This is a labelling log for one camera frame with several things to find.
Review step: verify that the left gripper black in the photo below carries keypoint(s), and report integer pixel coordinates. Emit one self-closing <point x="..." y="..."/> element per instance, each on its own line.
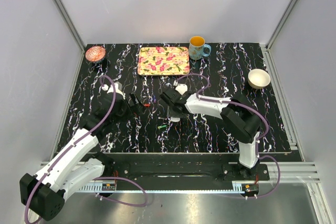
<point x="137" y="109"/>

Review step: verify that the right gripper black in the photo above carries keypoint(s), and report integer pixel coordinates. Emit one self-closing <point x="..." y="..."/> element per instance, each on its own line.
<point x="170" y="106"/>

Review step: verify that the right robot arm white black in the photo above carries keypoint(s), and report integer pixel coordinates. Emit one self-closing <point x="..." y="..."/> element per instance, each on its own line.
<point x="242" y="122"/>

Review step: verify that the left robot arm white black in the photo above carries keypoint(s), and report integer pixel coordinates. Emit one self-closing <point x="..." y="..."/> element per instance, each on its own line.
<point x="46" y="191"/>

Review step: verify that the floral yellow tray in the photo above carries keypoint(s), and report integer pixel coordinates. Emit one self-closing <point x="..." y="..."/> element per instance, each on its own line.
<point x="163" y="61"/>

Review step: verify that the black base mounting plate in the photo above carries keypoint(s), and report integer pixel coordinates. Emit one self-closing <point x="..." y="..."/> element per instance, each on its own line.
<point x="222" y="171"/>

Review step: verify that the red patterned bowl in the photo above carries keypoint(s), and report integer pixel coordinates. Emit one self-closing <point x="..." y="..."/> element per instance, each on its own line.
<point x="95" y="54"/>

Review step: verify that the blue mug yellow inside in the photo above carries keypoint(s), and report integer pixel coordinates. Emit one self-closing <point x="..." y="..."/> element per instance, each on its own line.
<point x="198" y="48"/>

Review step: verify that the cream white bowl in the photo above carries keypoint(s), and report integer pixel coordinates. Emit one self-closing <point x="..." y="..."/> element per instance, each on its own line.
<point x="258" y="78"/>

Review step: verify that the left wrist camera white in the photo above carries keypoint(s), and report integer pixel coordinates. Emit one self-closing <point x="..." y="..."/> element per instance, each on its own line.
<point x="114" y="88"/>

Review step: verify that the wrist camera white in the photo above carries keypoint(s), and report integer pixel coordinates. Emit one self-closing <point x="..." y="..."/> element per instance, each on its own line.
<point x="181" y="87"/>
<point x="114" y="88"/>

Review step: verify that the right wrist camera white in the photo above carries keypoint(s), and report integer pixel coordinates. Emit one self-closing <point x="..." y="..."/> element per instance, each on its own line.
<point x="181" y="87"/>

